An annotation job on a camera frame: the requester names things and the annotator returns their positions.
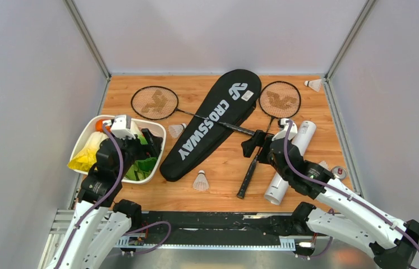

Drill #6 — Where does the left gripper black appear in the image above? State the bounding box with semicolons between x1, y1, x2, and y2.
116;127;163;178

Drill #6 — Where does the white shuttlecock tube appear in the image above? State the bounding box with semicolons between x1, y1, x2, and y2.
264;120;316;205

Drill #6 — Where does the shuttlecock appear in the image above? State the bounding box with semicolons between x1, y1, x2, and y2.
319;161;329;170
304;79;323;92
168;123;187;138
192;170;209;191

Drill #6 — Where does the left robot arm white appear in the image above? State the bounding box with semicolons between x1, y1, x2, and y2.
47;128;164;268

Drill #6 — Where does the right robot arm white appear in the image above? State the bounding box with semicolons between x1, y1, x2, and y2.
241;130;419;268

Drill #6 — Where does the right badminton racket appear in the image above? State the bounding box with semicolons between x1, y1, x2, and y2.
236;81;301;200

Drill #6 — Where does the badminton racket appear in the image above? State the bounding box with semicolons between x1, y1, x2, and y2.
131;86;255;136
236;81;301;200

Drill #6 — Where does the left badminton racket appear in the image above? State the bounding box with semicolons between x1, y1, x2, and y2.
131;86;255;136

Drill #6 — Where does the green bok choy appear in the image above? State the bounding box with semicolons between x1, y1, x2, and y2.
126;135;160;182

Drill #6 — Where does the small orange pumpkin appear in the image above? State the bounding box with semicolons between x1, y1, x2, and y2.
95;119;113;133

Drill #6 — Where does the white plastic tray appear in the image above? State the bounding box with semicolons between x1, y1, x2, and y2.
70;115;167;184

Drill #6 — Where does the black racket bag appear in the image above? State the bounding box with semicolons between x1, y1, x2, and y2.
160;69;262;182

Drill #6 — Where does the shuttlecock beside tray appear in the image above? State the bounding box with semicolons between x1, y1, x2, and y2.
168;123;187;138

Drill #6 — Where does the yellow napa cabbage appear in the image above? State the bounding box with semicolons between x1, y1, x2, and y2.
67;132;108;173

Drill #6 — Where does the energy drink can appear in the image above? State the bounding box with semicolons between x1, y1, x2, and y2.
331;166;348;180

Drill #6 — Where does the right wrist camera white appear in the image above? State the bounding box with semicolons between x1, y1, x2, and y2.
271;118;298;141

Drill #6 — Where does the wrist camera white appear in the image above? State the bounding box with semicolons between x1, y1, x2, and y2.
110;114;135;139
271;118;298;141

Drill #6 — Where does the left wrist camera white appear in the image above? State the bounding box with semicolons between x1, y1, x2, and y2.
110;114;135;139

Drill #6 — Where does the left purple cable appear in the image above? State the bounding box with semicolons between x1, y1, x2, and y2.
53;124;172;269

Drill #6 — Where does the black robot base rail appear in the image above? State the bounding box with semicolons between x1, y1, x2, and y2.
130;211;314;247

